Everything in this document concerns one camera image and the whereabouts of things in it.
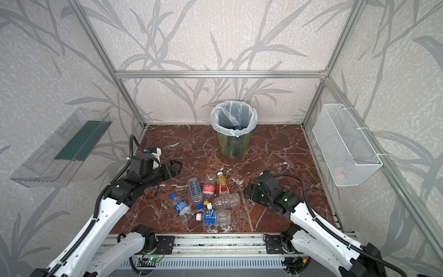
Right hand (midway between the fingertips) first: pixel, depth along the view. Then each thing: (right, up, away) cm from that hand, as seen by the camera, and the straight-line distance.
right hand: (248, 188), depth 80 cm
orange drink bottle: (-13, -1, +6) cm, 14 cm away
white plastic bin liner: (-7, +36, +23) cm, 43 cm away
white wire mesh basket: (+35, +16, -19) cm, 43 cm away
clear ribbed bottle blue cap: (-26, -3, +4) cm, 26 cm away
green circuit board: (-41, -27, -9) cm, 50 cm away
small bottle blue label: (-5, +31, +28) cm, 42 cm away
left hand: (-31, +13, -5) cm, 34 cm away
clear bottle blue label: (-31, -8, -1) cm, 33 cm away
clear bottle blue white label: (-15, -12, -3) cm, 19 cm away
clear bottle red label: (-19, -1, +5) cm, 20 cm away
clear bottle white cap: (-11, -6, +1) cm, 13 cm away
